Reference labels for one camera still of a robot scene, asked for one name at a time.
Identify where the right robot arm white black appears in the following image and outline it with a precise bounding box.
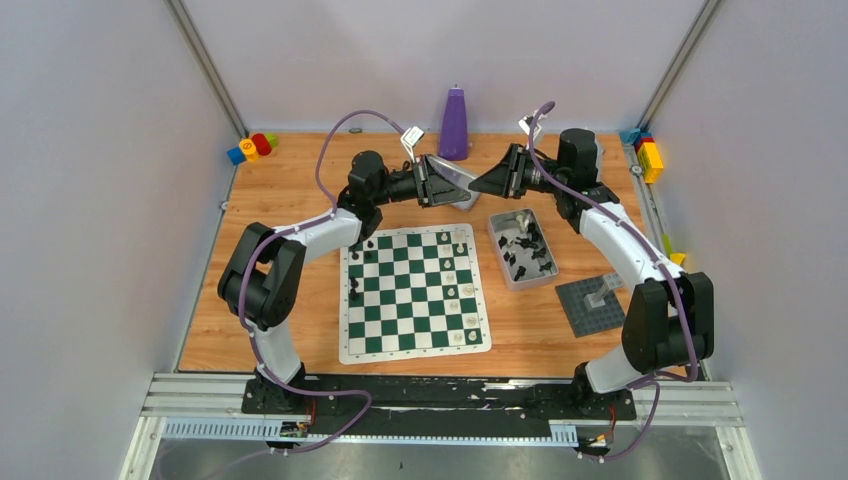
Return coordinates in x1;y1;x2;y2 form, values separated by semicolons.
469;128;715;418

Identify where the colourful block stack left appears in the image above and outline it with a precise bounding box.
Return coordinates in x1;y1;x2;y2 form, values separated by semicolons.
226;133;279;166

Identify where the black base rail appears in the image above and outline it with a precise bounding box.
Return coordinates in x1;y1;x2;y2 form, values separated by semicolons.
241;374;636;438

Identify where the metal tin lid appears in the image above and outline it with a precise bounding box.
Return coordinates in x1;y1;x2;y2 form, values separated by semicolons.
426;154;481;212

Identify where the grey lego post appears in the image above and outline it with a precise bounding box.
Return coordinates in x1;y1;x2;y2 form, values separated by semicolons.
584;273;625;311

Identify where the colourful block stack right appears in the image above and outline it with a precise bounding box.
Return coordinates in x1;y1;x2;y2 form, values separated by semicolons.
619;129;664;184

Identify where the purple cone bottle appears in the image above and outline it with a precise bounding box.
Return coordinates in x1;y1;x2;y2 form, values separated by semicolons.
438;86;470;161

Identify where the colourful block stack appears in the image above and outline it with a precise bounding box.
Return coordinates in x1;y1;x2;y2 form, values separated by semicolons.
619;129;664;184
226;133;279;166

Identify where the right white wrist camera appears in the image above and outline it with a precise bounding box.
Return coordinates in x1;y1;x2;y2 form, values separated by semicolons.
518;111;547;146

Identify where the grey lego baseplate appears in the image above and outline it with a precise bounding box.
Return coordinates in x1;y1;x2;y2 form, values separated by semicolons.
555;273;625;338

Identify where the black pawn on board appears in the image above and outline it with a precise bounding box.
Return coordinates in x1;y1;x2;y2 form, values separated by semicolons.
348;277;361;303

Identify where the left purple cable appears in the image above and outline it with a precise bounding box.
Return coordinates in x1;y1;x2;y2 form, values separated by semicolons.
237;109;409;456

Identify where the green white chess mat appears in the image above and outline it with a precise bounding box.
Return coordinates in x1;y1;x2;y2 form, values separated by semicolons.
339;223;493;365

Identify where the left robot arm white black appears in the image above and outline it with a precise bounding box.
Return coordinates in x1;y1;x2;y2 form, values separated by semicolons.
217;150;471;413

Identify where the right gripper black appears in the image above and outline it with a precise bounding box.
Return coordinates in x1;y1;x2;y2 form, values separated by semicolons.
470;143;569;199

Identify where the metal tin box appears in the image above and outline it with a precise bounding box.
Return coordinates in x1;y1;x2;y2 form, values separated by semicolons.
487;208;559;292

